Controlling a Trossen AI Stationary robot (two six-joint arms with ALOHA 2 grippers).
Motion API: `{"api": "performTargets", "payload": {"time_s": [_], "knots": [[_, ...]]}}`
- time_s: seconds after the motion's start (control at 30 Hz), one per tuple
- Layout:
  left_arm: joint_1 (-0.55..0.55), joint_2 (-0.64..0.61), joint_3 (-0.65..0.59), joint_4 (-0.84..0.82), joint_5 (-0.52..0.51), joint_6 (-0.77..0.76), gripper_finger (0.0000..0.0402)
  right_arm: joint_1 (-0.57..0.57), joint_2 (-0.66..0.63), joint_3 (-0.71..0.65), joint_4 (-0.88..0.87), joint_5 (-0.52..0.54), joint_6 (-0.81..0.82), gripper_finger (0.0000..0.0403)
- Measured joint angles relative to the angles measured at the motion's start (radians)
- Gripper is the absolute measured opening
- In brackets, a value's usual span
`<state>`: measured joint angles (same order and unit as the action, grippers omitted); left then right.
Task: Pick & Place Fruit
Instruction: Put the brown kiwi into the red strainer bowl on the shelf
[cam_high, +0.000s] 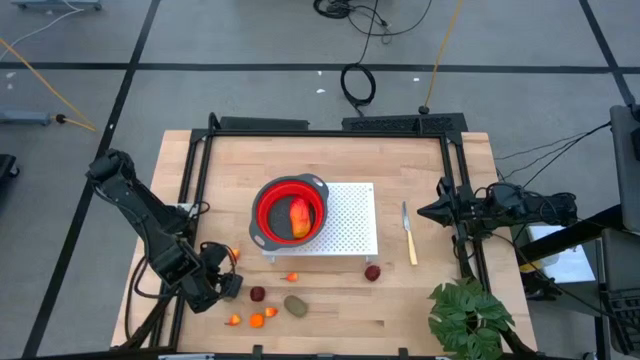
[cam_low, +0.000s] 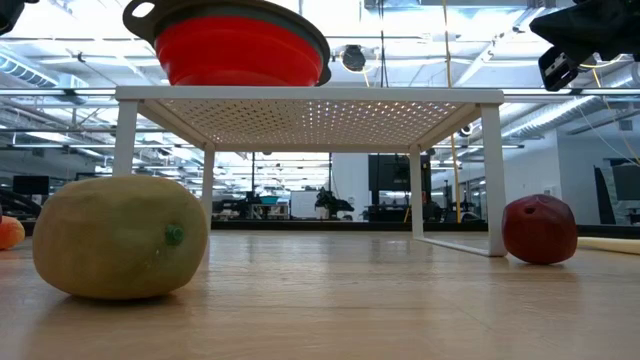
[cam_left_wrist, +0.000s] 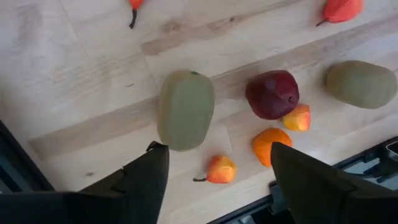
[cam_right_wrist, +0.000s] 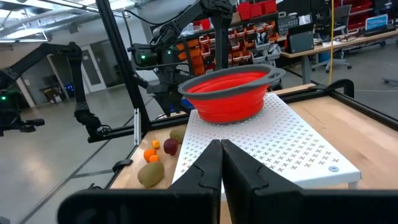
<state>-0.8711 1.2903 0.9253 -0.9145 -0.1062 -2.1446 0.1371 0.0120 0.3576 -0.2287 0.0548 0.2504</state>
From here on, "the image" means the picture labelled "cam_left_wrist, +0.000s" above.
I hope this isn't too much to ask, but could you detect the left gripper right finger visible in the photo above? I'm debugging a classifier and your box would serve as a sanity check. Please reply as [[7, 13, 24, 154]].
[[270, 141, 398, 224]]

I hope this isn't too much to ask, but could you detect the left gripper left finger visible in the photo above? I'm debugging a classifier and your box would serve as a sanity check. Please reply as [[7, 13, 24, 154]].
[[0, 141, 170, 224]]

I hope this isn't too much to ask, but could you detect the small orange tangerine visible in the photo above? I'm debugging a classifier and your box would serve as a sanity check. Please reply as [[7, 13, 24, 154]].
[[252, 127, 294, 168]]

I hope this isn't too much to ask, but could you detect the small yellow-red peach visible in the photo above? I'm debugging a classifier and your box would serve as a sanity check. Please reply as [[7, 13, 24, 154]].
[[282, 103, 312, 132]]

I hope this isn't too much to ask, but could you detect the small orange pear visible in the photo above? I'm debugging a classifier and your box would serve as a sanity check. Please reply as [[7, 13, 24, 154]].
[[315, 0, 364, 27], [128, 0, 145, 30], [192, 154, 238, 184]]

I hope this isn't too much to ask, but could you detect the green-brown kiwi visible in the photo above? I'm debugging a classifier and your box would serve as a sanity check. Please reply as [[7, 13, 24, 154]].
[[156, 70, 216, 152], [325, 60, 398, 110]]

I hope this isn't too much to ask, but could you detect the dark red dimpled fruit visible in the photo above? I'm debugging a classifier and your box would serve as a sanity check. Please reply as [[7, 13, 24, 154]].
[[244, 69, 300, 121]]

